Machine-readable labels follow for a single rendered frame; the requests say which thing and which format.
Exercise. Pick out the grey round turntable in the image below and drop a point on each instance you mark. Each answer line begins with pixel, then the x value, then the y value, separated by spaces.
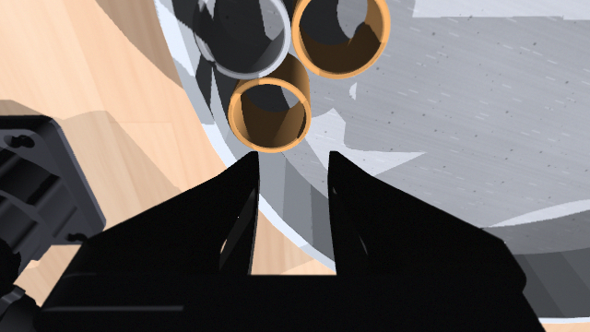
pixel 480 108

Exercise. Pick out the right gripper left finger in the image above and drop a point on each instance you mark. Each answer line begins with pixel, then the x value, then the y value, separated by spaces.
pixel 187 231

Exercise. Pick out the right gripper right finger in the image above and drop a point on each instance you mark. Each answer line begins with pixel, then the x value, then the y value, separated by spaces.
pixel 404 235

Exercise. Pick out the grey metal bushing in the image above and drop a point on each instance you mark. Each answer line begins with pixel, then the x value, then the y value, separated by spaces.
pixel 233 58

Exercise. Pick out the bronze bushing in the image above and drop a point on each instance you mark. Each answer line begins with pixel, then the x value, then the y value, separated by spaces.
pixel 346 59
pixel 266 131

